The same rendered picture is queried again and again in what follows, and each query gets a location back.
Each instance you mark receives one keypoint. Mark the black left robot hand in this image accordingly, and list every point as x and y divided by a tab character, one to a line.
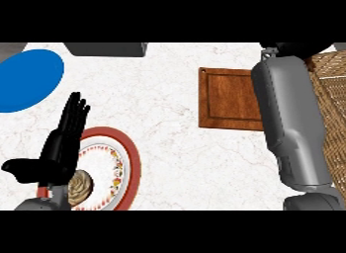
57	154

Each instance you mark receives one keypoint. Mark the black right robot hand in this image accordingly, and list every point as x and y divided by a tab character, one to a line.
295	48

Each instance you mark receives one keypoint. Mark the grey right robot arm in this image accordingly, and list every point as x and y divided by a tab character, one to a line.
291	125

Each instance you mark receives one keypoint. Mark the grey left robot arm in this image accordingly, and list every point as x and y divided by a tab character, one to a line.
50	200

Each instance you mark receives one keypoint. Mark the brown wooden cutting board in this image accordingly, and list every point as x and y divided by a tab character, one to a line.
227	98

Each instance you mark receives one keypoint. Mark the brown wicker basket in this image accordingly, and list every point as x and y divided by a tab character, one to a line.
339	118

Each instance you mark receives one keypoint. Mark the swirled beige cupcake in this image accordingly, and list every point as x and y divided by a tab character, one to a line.
79	187

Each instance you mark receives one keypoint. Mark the red rimmed patterned plate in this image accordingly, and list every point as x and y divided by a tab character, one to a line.
113	164

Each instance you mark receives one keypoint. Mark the blue round plate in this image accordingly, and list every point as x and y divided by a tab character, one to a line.
22	81

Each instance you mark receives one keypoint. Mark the dark grey box appliance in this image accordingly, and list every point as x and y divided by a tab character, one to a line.
106	48

